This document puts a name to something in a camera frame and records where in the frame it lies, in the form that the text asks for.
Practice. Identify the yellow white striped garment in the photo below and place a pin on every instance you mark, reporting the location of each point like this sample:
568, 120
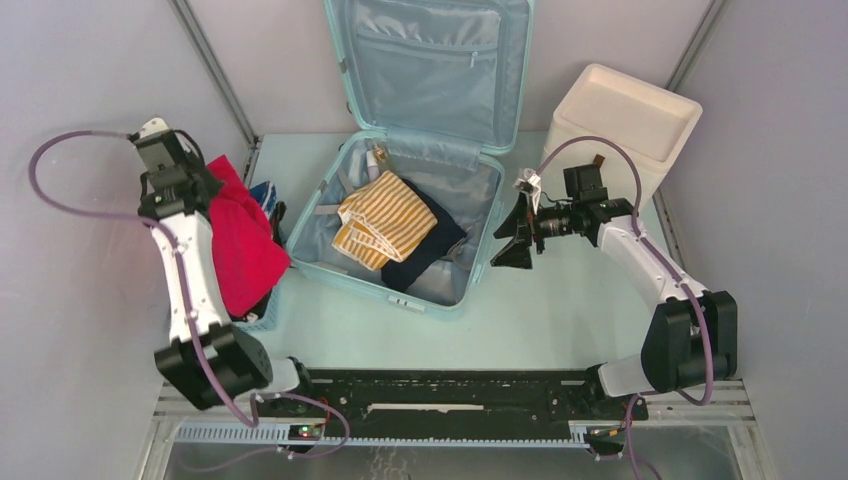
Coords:
383, 221

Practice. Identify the blue perforated plastic basket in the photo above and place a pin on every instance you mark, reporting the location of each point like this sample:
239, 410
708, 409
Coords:
262, 317

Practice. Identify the dark navy garment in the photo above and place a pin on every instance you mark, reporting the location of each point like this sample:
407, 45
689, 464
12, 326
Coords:
437, 243

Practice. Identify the cream plastic drawer cabinet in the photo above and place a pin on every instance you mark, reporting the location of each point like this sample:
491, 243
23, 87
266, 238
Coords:
649, 123

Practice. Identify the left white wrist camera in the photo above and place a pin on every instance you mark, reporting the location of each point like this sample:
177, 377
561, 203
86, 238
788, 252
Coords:
152, 127

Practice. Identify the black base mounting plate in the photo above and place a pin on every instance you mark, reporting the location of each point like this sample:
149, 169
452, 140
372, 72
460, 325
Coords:
455, 405

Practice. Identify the light blue ribbed suitcase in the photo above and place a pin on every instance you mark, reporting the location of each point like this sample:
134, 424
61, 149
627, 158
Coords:
439, 85

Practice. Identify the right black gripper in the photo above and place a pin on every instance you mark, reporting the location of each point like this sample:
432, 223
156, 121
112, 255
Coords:
516, 253

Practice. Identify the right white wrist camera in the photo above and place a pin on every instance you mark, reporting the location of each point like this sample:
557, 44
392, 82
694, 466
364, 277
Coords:
528, 181

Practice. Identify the blue white red garment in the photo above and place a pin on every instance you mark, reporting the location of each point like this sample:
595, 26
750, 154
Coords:
265, 195

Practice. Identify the aluminium frame rail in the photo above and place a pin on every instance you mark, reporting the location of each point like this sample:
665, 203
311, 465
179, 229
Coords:
176, 418

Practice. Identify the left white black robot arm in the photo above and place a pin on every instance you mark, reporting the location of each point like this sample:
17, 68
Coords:
208, 359

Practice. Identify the black white patterned garment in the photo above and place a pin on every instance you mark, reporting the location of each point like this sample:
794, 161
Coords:
275, 221

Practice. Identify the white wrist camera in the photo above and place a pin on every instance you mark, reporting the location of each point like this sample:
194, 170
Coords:
528, 181
152, 127

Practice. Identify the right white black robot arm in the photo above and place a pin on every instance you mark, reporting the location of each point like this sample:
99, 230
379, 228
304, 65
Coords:
692, 337

